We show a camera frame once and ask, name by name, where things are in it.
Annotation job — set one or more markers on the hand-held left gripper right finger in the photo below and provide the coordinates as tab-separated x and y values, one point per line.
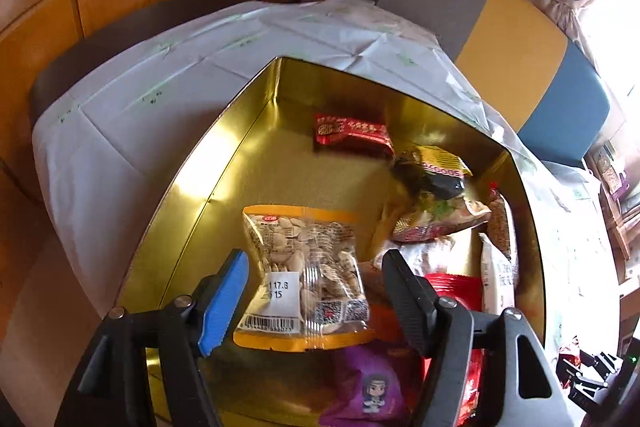
405	292

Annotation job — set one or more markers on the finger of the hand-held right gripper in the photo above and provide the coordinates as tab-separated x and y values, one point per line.
580	382

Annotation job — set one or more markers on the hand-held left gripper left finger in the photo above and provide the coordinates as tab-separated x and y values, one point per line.
222	307

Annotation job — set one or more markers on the red snack packet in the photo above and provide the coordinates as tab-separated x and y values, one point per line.
460	292

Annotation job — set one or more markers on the clear seed packet orange edges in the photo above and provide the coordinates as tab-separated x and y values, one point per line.
305	267

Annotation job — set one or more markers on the white and brown packet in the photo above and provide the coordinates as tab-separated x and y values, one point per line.
497	277

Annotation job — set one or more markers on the purple snack packet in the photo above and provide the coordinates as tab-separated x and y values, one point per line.
370	382

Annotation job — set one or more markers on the yellow snack packet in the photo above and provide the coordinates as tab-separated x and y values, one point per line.
435	167

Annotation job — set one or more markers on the long red candy packet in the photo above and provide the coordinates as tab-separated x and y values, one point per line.
355	134

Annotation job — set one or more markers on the wooden side table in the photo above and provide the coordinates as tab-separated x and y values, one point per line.
625	222

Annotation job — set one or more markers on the cloud print tablecloth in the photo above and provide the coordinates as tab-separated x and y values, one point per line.
125	132

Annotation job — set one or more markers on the grey yellow blue headboard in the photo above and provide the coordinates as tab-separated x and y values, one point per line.
510	57

